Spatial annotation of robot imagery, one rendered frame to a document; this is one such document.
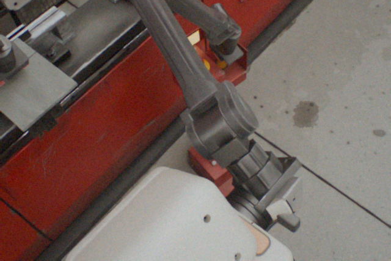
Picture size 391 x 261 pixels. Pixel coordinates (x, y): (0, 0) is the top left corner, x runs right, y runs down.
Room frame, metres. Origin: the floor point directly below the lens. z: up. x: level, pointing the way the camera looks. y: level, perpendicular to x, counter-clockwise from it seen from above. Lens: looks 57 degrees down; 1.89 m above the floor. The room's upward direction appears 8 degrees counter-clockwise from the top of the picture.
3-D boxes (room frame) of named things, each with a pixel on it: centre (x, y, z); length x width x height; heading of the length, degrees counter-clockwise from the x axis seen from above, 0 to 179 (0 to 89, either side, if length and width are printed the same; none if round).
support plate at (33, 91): (0.76, 0.44, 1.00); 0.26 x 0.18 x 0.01; 42
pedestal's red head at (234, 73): (0.92, -0.07, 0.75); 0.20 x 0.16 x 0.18; 121
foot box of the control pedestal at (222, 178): (0.89, -0.09, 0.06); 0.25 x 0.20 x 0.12; 31
